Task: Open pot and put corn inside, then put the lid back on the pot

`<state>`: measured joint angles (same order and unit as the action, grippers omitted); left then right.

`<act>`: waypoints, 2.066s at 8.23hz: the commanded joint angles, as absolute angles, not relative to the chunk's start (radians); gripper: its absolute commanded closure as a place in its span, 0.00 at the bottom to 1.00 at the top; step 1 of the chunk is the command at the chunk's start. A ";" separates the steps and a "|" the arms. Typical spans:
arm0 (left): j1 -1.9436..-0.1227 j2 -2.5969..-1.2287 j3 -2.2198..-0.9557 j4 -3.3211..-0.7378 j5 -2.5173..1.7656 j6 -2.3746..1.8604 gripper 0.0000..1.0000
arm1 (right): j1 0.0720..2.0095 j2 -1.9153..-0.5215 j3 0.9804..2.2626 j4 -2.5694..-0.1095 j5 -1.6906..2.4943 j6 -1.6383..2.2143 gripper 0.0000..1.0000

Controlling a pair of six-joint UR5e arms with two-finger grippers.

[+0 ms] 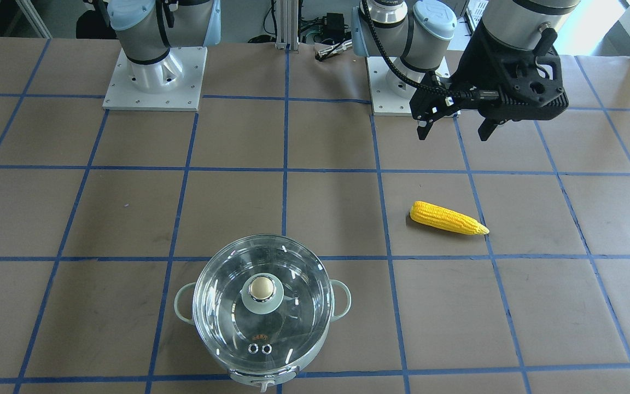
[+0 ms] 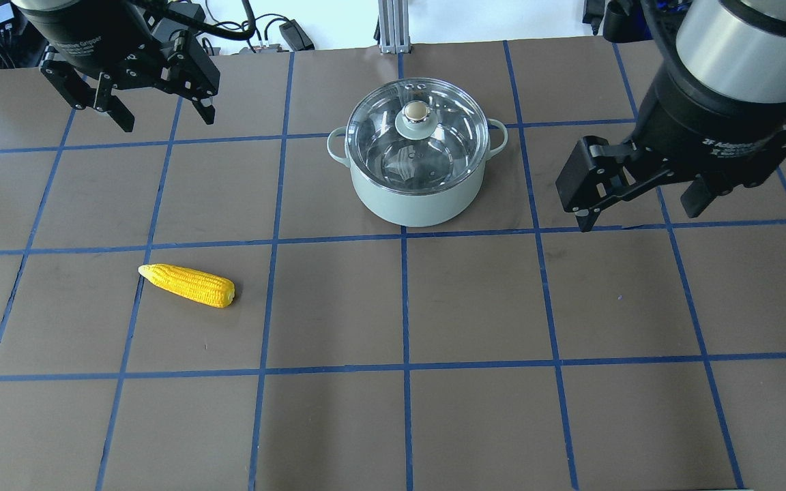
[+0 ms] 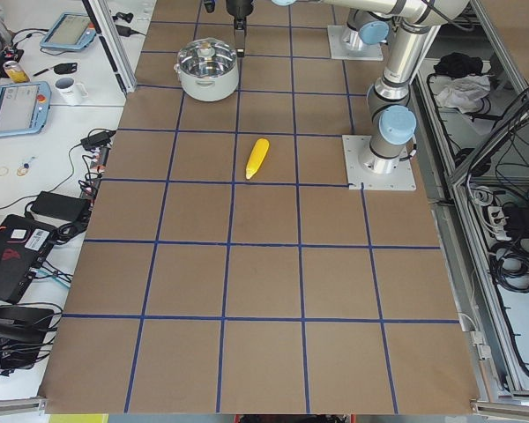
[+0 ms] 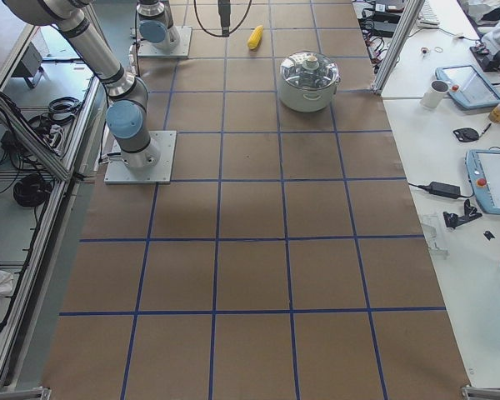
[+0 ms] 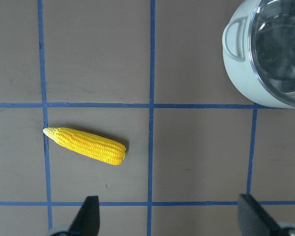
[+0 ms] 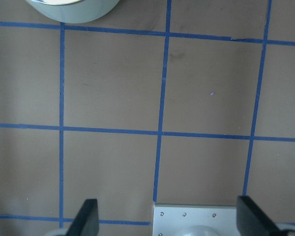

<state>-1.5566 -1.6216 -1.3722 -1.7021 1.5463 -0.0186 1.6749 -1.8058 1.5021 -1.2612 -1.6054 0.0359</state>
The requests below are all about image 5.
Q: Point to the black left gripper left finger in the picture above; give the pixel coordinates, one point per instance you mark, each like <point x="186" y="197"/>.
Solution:
<point x="86" y="222"/>

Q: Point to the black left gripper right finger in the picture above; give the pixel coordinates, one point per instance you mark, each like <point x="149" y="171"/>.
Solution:
<point x="253" y="220"/>

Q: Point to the yellow plastic corn cob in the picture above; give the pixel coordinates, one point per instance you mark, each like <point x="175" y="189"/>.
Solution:
<point x="87" y="144"/>

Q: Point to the glass pot lid with knob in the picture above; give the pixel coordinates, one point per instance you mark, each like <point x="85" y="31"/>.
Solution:
<point x="272" y="48"/>

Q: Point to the pale green cooking pot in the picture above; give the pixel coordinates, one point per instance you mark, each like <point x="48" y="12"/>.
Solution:
<point x="236" y="57"/>

